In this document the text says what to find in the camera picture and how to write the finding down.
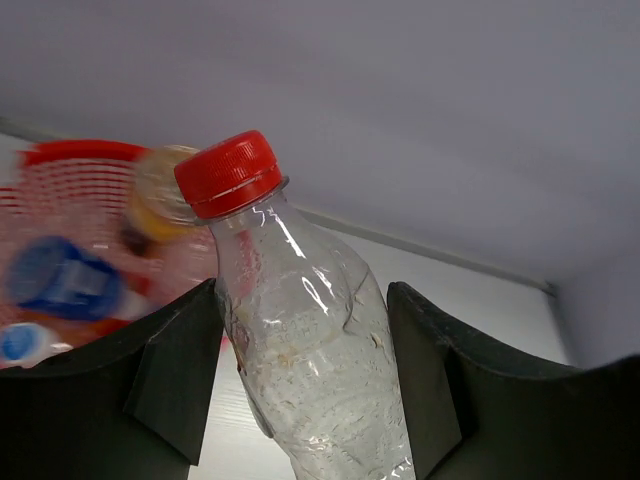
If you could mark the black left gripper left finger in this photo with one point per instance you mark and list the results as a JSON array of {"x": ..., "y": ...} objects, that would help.
[{"x": 130, "y": 405}]

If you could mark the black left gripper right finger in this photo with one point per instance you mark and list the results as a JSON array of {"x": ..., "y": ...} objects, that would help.
[{"x": 477, "y": 408}]

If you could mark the clear bottle blue label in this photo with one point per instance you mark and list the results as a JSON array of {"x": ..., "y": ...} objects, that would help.
[
  {"x": 53, "y": 276},
  {"x": 27, "y": 344}
]

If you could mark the clear bottle with red cap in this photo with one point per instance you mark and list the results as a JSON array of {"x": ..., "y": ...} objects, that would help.
[{"x": 306, "y": 319}]

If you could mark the orange bottle with blue label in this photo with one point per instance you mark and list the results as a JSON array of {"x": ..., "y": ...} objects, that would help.
[{"x": 156, "y": 212}]

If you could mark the red plastic mesh bin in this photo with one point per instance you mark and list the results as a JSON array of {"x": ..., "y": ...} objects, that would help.
[{"x": 78, "y": 189}]

